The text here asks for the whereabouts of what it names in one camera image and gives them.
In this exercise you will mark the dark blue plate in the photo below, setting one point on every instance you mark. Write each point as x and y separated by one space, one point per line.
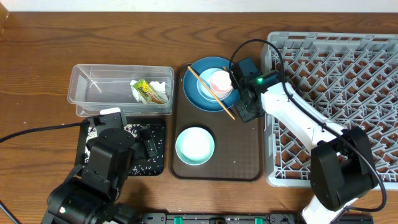
191 90

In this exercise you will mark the green yellow snack wrapper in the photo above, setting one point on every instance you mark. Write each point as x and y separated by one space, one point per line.
147 93

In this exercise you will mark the grey dishwasher rack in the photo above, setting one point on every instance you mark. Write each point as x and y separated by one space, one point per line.
349 78

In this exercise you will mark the brown serving tray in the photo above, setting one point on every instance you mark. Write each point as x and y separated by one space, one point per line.
238 145

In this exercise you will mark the white rice grains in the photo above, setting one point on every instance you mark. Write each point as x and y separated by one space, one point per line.
153 166

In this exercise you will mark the mint green bowl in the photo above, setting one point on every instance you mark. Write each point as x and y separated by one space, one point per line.
195 146

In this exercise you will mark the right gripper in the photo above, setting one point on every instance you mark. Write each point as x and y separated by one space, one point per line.
245 115

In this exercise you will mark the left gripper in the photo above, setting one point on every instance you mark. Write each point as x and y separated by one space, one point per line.
152 151

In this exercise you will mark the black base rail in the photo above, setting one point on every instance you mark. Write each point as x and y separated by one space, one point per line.
162 218

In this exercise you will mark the pink plastic cup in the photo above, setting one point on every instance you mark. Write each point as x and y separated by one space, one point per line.
221 84

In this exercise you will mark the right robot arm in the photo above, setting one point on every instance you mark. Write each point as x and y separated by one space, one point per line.
340 159

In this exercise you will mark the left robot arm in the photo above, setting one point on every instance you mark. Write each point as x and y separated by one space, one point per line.
90 192

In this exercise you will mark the black plastic tray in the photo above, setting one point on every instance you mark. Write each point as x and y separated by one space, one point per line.
114 150

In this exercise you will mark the clear plastic waste bin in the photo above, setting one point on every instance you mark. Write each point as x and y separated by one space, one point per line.
96 87

